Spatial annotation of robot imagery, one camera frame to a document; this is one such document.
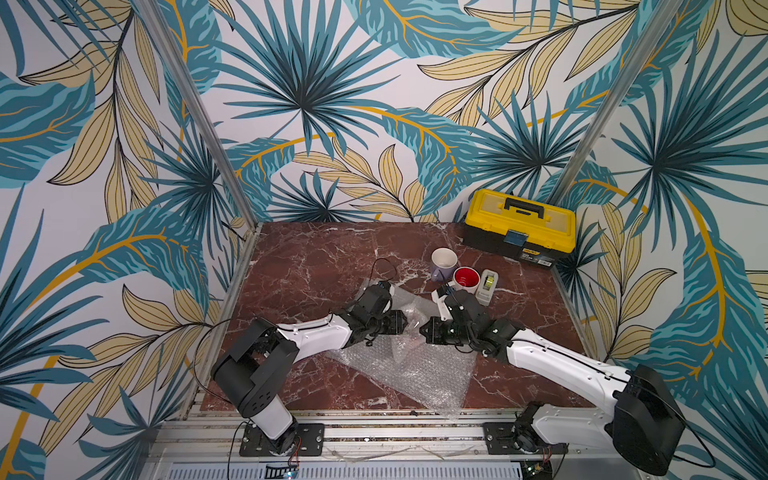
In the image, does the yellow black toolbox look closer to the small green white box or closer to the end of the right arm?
the small green white box

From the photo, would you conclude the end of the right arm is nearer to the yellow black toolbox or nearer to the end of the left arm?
the end of the left arm

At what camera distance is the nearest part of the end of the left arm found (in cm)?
67

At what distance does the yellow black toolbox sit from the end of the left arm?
464mm

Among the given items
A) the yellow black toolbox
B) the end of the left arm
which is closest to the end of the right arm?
the end of the left arm

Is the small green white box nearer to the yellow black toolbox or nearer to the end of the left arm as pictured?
the yellow black toolbox

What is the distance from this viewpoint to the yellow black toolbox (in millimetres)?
987
